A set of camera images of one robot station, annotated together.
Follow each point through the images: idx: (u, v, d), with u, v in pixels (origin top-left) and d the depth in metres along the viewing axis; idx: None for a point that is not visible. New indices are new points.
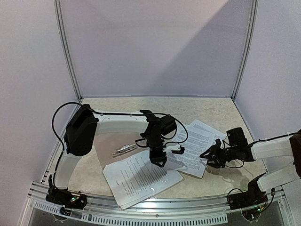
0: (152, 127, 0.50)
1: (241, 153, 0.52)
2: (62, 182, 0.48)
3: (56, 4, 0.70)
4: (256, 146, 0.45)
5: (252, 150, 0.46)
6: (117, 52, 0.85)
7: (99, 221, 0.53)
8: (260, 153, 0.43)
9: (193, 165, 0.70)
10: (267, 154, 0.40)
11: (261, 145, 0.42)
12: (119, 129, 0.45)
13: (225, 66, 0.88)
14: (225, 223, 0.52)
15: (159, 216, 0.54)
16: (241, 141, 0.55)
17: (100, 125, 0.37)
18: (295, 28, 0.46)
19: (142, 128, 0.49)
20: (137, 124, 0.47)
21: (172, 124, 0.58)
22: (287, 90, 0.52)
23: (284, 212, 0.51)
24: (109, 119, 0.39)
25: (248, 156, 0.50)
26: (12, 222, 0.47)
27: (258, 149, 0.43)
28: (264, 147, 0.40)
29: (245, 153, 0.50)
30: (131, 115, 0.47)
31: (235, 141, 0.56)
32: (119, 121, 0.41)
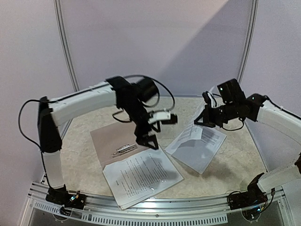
0: (122, 96, 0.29)
1: (243, 107, 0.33)
2: (58, 180, 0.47)
3: (56, 4, 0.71)
4: (265, 108, 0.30)
5: (259, 113, 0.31)
6: (117, 52, 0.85)
7: (98, 221, 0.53)
8: (263, 117, 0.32)
9: (195, 162, 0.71)
10: (274, 124, 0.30)
11: (275, 115, 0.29)
12: (91, 108, 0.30)
13: (226, 65, 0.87)
14: (226, 223, 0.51)
15: (159, 216, 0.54)
16: (238, 96, 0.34)
17: (57, 117, 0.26)
18: (294, 27, 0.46)
19: (112, 102, 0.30)
20: (107, 97, 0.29)
21: (150, 87, 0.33)
22: (287, 90, 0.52)
23: (284, 212, 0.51)
24: (66, 104, 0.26)
25: (251, 111, 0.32)
26: (12, 222, 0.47)
27: (263, 115, 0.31)
28: (276, 118, 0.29)
29: (249, 105, 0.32)
30: (93, 89, 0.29)
31: (229, 98, 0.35)
32: (80, 101, 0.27)
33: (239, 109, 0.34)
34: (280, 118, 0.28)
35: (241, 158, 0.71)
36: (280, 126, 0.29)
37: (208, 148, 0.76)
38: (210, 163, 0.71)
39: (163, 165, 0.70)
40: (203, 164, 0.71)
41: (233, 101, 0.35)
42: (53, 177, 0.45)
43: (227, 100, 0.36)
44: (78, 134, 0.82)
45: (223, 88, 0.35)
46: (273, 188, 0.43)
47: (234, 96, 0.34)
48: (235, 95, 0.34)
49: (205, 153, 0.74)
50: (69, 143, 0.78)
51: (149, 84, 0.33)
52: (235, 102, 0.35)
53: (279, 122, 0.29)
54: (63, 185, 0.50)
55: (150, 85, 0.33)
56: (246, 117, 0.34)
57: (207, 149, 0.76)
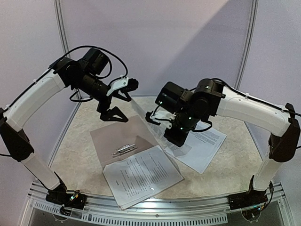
0: (68, 75, 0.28)
1: (196, 103, 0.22)
2: (52, 178, 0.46)
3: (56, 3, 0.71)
4: (231, 99, 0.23)
5: (221, 106, 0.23)
6: (116, 52, 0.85)
7: (98, 221, 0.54)
8: (225, 112, 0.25)
9: (196, 162, 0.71)
10: (236, 116, 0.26)
11: (244, 106, 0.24)
12: (46, 97, 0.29)
13: (226, 65, 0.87)
14: (225, 223, 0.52)
15: (159, 216, 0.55)
16: (185, 96, 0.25)
17: (16, 121, 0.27)
18: (295, 27, 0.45)
19: (58, 83, 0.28)
20: (50, 83, 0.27)
21: (98, 57, 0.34)
22: (288, 90, 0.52)
23: (284, 212, 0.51)
24: (17, 107, 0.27)
25: (209, 103, 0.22)
26: (12, 221, 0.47)
27: (226, 108, 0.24)
28: (245, 109, 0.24)
29: (203, 98, 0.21)
30: (37, 81, 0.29)
31: (177, 104, 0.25)
32: (27, 99, 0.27)
33: (198, 111, 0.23)
34: (250, 109, 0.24)
35: (241, 158, 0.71)
36: (246, 117, 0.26)
37: (208, 148, 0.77)
38: (210, 164, 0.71)
39: (163, 165, 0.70)
40: (204, 163, 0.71)
41: (182, 107, 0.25)
42: (45, 177, 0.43)
43: (177, 108, 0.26)
44: (78, 134, 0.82)
45: (166, 97, 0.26)
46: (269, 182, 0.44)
47: (180, 99, 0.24)
48: (183, 96, 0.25)
49: (205, 153, 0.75)
50: (69, 143, 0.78)
51: (95, 56, 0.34)
52: (186, 107, 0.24)
53: (247, 113, 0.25)
54: (59, 183, 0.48)
55: (96, 56, 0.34)
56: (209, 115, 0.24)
57: (208, 149, 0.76)
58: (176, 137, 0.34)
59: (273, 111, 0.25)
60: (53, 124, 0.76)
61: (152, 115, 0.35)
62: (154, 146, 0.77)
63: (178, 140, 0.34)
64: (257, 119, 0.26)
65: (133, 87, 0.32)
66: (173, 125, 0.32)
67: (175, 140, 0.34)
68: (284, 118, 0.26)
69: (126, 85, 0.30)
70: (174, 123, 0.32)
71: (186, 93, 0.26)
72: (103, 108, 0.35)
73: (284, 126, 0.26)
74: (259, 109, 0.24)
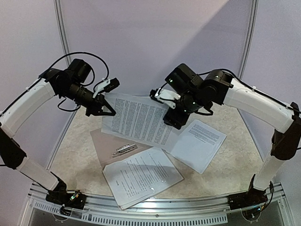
0: (58, 84, 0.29)
1: (206, 91, 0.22)
2: (51, 179, 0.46)
3: (56, 4, 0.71)
4: (238, 89, 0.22)
5: (229, 93, 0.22)
6: (116, 52, 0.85)
7: (99, 221, 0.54)
8: (231, 102, 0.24)
9: (197, 161, 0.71)
10: (243, 107, 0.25)
11: (251, 96, 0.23)
12: (38, 105, 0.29)
13: (226, 65, 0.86)
14: (225, 223, 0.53)
15: (159, 216, 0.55)
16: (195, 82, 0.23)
17: (10, 127, 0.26)
18: (295, 28, 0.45)
19: (48, 91, 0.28)
20: (43, 90, 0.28)
21: (82, 65, 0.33)
22: (287, 91, 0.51)
23: (284, 212, 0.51)
24: (10, 113, 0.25)
25: (217, 92, 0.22)
26: (12, 221, 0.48)
27: (233, 98, 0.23)
28: (250, 102, 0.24)
29: (212, 86, 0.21)
30: (29, 89, 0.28)
31: (185, 86, 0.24)
32: (21, 106, 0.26)
33: (205, 97, 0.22)
34: (256, 101, 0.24)
35: (241, 158, 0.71)
36: (251, 110, 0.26)
37: (208, 148, 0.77)
38: (210, 164, 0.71)
39: (163, 165, 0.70)
40: (204, 162, 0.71)
41: (190, 90, 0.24)
42: (44, 178, 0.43)
43: (183, 90, 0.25)
44: (78, 134, 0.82)
45: (177, 76, 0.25)
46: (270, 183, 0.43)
47: (190, 82, 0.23)
48: (193, 80, 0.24)
49: (205, 153, 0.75)
50: (69, 143, 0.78)
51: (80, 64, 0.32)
52: (194, 91, 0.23)
53: (253, 106, 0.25)
54: (57, 182, 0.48)
55: (82, 65, 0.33)
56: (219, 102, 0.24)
57: (208, 149, 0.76)
58: (180, 117, 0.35)
59: (277, 106, 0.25)
60: (52, 124, 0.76)
61: (157, 94, 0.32)
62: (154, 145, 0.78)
63: (182, 121, 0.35)
64: (261, 113, 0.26)
65: (115, 85, 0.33)
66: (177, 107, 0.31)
67: (178, 123, 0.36)
68: (288, 114, 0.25)
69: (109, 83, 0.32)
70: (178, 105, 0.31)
71: (196, 76, 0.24)
72: (90, 113, 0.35)
73: (287, 123, 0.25)
74: (266, 104, 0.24)
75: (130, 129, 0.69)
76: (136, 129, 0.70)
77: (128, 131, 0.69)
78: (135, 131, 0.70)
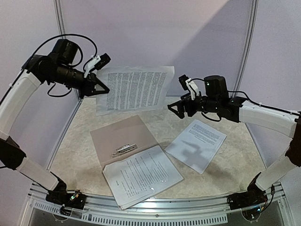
0: (44, 70, 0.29)
1: (225, 109, 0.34)
2: (51, 180, 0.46)
3: (56, 4, 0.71)
4: (244, 108, 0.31)
5: (240, 112, 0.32)
6: (116, 52, 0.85)
7: (99, 221, 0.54)
8: (245, 118, 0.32)
9: (196, 161, 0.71)
10: (258, 122, 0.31)
11: (254, 111, 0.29)
12: (23, 101, 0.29)
13: (226, 65, 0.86)
14: (225, 223, 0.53)
15: (159, 216, 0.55)
16: (220, 98, 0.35)
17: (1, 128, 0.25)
18: (295, 28, 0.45)
19: (33, 81, 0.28)
20: (29, 82, 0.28)
21: (66, 46, 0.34)
22: (286, 91, 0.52)
23: (284, 212, 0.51)
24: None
25: (233, 113, 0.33)
26: (12, 221, 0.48)
27: (244, 115, 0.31)
28: (257, 116, 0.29)
29: (228, 109, 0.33)
30: (12, 85, 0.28)
31: (214, 95, 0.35)
32: (9, 103, 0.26)
33: (221, 109, 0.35)
34: (260, 115, 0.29)
35: (241, 158, 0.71)
36: (264, 123, 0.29)
37: (208, 148, 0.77)
38: (210, 163, 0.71)
39: (163, 165, 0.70)
40: (203, 162, 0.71)
41: (217, 100, 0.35)
42: (43, 178, 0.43)
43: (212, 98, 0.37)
44: (78, 134, 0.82)
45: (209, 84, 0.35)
46: (270, 184, 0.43)
47: (220, 96, 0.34)
48: (222, 95, 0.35)
49: (204, 153, 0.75)
50: (69, 143, 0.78)
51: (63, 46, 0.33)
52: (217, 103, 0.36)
53: (261, 118, 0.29)
54: (57, 182, 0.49)
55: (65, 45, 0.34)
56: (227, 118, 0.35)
57: (207, 149, 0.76)
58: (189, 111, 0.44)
59: (279, 114, 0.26)
60: (52, 124, 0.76)
61: (188, 81, 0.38)
62: (154, 146, 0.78)
63: (190, 114, 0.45)
64: (269, 123, 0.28)
65: (106, 61, 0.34)
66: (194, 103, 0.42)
67: (187, 113, 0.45)
68: (289, 118, 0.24)
69: (99, 59, 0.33)
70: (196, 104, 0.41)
71: (226, 95, 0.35)
72: (83, 93, 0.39)
73: (291, 127, 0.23)
74: (269, 114, 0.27)
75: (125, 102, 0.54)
76: (129, 100, 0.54)
77: (123, 105, 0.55)
78: (131, 103, 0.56)
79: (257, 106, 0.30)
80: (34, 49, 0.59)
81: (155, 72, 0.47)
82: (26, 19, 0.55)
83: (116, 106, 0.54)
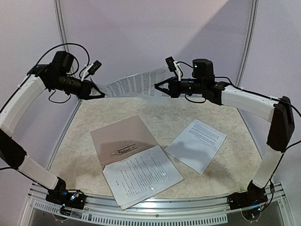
0: (47, 76, 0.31)
1: (208, 92, 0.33)
2: (51, 179, 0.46)
3: (57, 4, 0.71)
4: (227, 91, 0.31)
5: (223, 96, 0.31)
6: (116, 52, 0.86)
7: (99, 221, 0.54)
8: (227, 101, 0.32)
9: (196, 161, 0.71)
10: (240, 106, 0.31)
11: (236, 96, 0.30)
12: (25, 106, 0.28)
13: (226, 65, 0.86)
14: (225, 223, 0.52)
15: (159, 216, 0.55)
16: (208, 79, 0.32)
17: (8, 126, 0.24)
18: (294, 28, 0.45)
19: (39, 85, 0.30)
20: (37, 85, 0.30)
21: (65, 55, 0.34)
22: (285, 91, 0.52)
23: (284, 212, 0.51)
24: (6, 112, 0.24)
25: (216, 96, 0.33)
26: (12, 221, 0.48)
27: (227, 98, 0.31)
28: (240, 100, 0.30)
29: (212, 92, 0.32)
30: (20, 87, 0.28)
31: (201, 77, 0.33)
32: (16, 103, 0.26)
33: (205, 92, 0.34)
34: (243, 99, 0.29)
35: (241, 158, 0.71)
36: (245, 106, 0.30)
37: (208, 148, 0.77)
38: (210, 163, 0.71)
39: (163, 165, 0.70)
40: (203, 162, 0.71)
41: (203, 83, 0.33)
42: (44, 178, 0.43)
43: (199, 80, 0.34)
44: (78, 134, 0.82)
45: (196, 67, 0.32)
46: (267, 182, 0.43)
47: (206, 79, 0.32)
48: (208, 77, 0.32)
49: (204, 152, 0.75)
50: (69, 143, 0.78)
51: (61, 56, 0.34)
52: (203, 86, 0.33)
53: (243, 102, 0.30)
54: (57, 181, 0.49)
55: (63, 55, 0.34)
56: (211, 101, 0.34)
57: (207, 149, 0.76)
58: (172, 93, 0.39)
59: (260, 98, 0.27)
60: (52, 124, 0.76)
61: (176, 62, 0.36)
62: (154, 146, 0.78)
63: (172, 95, 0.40)
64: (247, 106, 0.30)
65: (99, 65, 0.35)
66: (179, 86, 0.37)
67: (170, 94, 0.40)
68: (269, 103, 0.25)
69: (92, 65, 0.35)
70: (182, 86, 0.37)
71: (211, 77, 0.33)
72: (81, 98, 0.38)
73: (270, 111, 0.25)
74: (251, 98, 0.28)
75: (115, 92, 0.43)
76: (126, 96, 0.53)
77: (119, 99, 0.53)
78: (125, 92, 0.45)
79: (238, 91, 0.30)
80: (33, 49, 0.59)
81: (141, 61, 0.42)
82: (26, 19, 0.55)
83: None
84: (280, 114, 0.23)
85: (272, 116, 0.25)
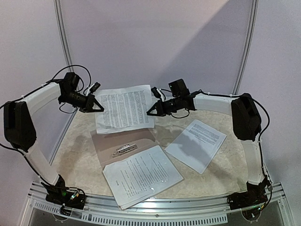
0: (63, 87, 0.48)
1: (184, 101, 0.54)
2: (53, 175, 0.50)
3: (56, 4, 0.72)
4: (195, 98, 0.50)
5: (194, 102, 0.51)
6: (116, 52, 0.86)
7: (99, 221, 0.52)
8: (200, 106, 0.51)
9: (195, 161, 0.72)
10: (215, 107, 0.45)
11: (205, 100, 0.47)
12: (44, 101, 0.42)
13: (225, 65, 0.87)
14: (225, 223, 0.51)
15: (159, 216, 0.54)
16: (183, 92, 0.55)
17: (30, 106, 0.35)
18: (294, 28, 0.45)
19: (56, 91, 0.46)
20: (53, 91, 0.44)
21: (74, 76, 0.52)
22: (285, 91, 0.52)
23: (284, 211, 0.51)
24: (31, 97, 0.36)
25: (189, 104, 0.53)
26: (12, 221, 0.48)
27: (197, 103, 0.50)
28: (212, 101, 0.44)
29: (186, 100, 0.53)
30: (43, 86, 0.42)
31: (176, 93, 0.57)
32: (39, 94, 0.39)
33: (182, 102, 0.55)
34: (213, 101, 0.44)
35: (241, 158, 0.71)
36: (217, 106, 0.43)
37: (208, 148, 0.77)
38: (210, 163, 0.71)
39: (163, 165, 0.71)
40: (203, 161, 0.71)
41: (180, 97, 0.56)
42: (47, 173, 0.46)
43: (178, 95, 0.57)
44: (79, 134, 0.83)
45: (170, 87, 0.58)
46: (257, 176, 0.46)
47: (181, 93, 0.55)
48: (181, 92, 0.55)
49: (204, 152, 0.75)
50: (69, 143, 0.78)
51: (71, 77, 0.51)
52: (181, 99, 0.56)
53: (214, 103, 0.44)
54: (58, 177, 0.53)
55: (73, 76, 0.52)
56: (188, 108, 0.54)
57: (206, 149, 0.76)
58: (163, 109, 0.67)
59: (223, 99, 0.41)
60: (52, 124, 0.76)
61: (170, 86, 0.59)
62: (154, 146, 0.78)
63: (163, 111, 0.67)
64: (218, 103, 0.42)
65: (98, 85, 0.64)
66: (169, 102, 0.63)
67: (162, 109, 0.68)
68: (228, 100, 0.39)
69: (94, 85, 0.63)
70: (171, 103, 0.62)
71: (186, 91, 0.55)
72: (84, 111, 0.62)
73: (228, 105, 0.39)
74: (217, 99, 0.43)
75: (128, 119, 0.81)
76: (122, 118, 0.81)
77: (118, 123, 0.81)
78: (133, 117, 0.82)
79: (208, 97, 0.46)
80: (33, 49, 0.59)
81: (135, 92, 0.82)
82: (27, 19, 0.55)
83: (113, 124, 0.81)
84: (237, 107, 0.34)
85: (233, 110, 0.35)
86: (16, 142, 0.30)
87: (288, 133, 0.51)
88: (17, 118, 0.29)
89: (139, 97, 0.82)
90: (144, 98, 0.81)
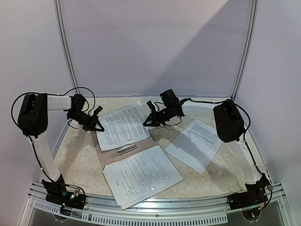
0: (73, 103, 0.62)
1: (173, 108, 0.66)
2: (54, 172, 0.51)
3: (56, 4, 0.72)
4: (184, 104, 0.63)
5: (183, 108, 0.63)
6: (116, 53, 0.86)
7: (99, 221, 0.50)
8: (188, 112, 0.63)
9: (195, 161, 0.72)
10: (199, 114, 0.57)
11: (192, 106, 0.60)
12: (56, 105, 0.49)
13: (225, 65, 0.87)
14: (225, 223, 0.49)
15: (159, 216, 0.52)
16: (173, 100, 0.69)
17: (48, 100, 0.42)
18: (294, 28, 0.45)
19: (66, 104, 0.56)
20: (66, 101, 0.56)
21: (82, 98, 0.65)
22: (285, 91, 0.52)
23: (284, 212, 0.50)
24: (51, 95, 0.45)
25: (178, 110, 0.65)
26: (12, 221, 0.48)
27: (186, 108, 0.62)
28: (197, 108, 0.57)
29: (176, 107, 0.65)
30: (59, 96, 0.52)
31: (169, 102, 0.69)
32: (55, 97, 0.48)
33: (172, 109, 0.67)
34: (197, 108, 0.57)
35: None
36: (201, 113, 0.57)
37: (208, 148, 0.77)
38: (210, 163, 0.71)
39: (163, 165, 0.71)
40: (203, 162, 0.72)
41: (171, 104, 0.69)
42: (49, 170, 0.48)
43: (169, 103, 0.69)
44: (79, 134, 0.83)
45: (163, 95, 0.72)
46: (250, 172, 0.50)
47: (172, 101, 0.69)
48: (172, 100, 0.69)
49: (204, 153, 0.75)
50: (69, 143, 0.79)
51: (79, 97, 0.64)
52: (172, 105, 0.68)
53: (198, 109, 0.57)
54: (59, 173, 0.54)
55: (80, 96, 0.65)
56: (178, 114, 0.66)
57: (207, 149, 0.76)
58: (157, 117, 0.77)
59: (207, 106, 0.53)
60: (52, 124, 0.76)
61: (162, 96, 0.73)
62: (154, 146, 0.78)
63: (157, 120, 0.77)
64: (203, 108, 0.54)
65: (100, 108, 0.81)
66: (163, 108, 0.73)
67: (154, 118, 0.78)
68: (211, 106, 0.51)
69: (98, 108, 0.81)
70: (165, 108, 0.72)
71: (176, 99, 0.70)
72: (87, 128, 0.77)
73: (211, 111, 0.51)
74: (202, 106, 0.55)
75: (129, 133, 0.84)
76: (122, 134, 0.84)
77: (120, 138, 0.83)
78: (132, 131, 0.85)
79: (193, 104, 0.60)
80: (33, 49, 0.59)
81: (129, 109, 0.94)
82: (27, 20, 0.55)
83: (115, 140, 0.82)
84: (218, 111, 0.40)
85: (217, 114, 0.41)
86: (28, 127, 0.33)
87: (288, 133, 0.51)
88: (36, 106, 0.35)
89: (134, 113, 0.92)
90: (138, 112, 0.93)
